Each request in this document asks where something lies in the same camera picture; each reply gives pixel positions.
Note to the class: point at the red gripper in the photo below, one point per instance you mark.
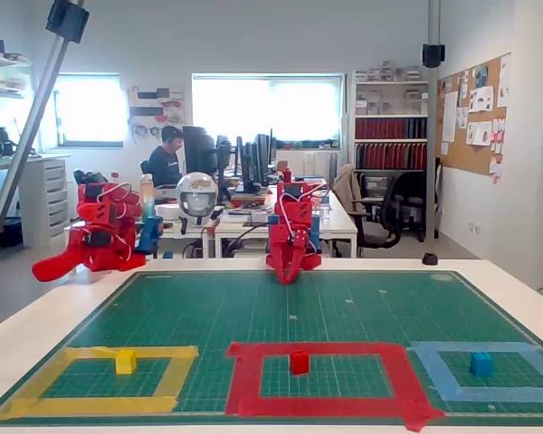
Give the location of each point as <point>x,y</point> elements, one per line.
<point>286,256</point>

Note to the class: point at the red toy brick cube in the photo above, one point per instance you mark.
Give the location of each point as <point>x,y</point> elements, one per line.
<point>299,363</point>

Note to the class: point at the red leader arm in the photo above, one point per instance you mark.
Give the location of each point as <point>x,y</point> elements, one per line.
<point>104,212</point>

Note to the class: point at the red 3D-printed robot arm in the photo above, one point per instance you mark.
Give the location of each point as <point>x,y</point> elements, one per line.
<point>298,208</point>

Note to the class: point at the red tape square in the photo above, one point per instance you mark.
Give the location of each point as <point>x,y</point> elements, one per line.
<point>317,402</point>

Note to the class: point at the yellow toy brick cube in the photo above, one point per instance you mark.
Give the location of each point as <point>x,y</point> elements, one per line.
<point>126,363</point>

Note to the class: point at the blue toy brick cube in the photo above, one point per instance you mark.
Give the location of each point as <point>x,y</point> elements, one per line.
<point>481,365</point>

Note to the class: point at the blue tape square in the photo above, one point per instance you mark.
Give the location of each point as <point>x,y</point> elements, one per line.
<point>479,393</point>

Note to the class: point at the yellow tape square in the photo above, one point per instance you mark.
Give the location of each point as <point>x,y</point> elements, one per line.
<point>95,404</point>

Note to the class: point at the white office desk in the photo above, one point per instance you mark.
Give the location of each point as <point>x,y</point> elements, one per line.
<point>339,221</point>

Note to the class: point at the green cutting mat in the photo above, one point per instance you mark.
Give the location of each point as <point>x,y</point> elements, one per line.
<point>253,307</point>

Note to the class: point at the beige jacket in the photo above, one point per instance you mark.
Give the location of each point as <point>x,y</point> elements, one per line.
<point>346,185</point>

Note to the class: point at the black computer monitor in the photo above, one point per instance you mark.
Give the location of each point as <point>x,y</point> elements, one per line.
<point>255,158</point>
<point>225,156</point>
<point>199,149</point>

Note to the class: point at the white helmet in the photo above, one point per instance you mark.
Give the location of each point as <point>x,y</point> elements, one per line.
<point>197,194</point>

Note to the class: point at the black office chair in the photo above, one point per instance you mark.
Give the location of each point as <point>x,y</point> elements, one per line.
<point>407,194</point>

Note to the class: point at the black pole foot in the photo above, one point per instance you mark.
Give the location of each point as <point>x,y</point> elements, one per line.
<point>430,259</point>

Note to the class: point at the wide bright window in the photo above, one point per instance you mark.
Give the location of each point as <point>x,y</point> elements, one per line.
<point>267,108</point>

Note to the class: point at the seated person in dark top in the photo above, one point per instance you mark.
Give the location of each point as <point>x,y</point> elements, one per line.
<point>163,165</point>

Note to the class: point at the white bookshelf with binders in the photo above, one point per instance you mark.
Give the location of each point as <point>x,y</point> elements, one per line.
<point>389,129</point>

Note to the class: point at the upright aluminium pole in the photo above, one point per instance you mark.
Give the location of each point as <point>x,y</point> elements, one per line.
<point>433,135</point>

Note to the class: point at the cork pin board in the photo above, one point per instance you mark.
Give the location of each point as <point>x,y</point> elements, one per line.
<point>466,153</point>

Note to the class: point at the black bag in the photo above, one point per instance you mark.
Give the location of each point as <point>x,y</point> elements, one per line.
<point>90,176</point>

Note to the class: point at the white drawer unit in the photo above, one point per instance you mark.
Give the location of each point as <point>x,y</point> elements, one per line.
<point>56,199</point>

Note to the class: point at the small bright window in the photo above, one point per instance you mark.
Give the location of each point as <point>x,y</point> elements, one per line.
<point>95,108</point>

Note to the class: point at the black pole clamp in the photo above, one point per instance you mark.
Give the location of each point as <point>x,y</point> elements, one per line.
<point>68,20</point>
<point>433,55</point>

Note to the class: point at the white wall socket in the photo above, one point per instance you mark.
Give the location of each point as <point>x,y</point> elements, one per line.
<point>475,227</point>

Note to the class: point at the wall tool board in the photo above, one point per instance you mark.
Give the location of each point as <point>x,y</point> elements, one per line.
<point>156,108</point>

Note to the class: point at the wall shelf with boxes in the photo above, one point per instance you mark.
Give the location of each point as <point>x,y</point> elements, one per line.
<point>0,68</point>

